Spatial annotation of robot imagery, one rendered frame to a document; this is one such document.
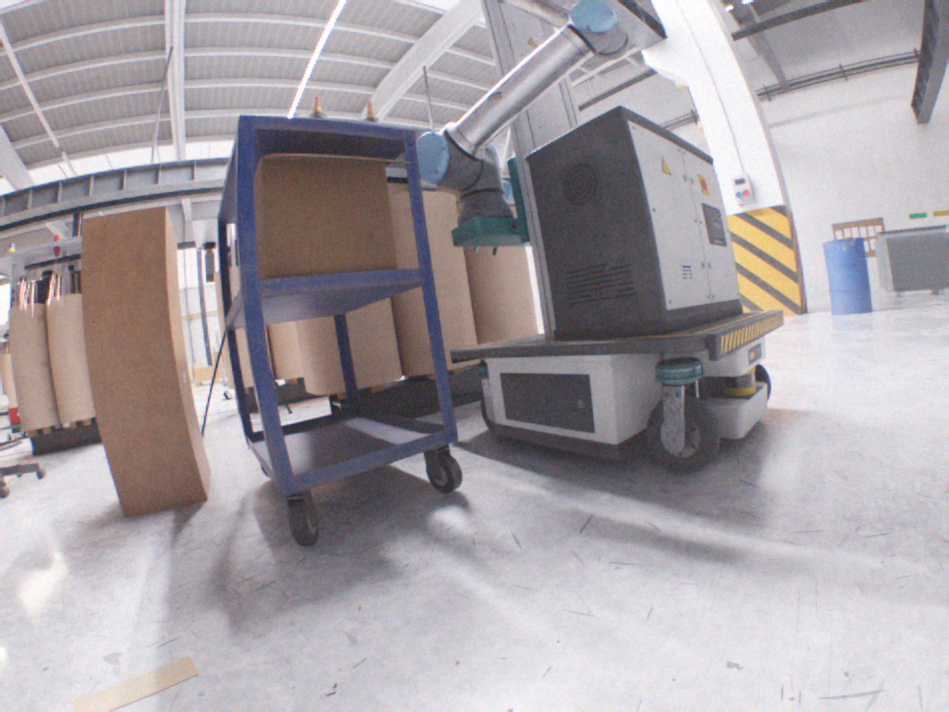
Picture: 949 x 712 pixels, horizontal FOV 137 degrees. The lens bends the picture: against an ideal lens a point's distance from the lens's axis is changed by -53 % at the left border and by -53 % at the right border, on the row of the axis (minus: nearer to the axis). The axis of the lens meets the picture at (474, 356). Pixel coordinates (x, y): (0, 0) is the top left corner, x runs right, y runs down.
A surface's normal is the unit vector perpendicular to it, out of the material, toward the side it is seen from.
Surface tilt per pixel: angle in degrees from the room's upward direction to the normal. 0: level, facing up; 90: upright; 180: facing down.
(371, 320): 90
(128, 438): 90
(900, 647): 0
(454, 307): 90
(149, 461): 90
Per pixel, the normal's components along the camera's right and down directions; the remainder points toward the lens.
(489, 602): -0.15, -0.99
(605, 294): -0.82, 0.16
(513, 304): 0.58, -0.03
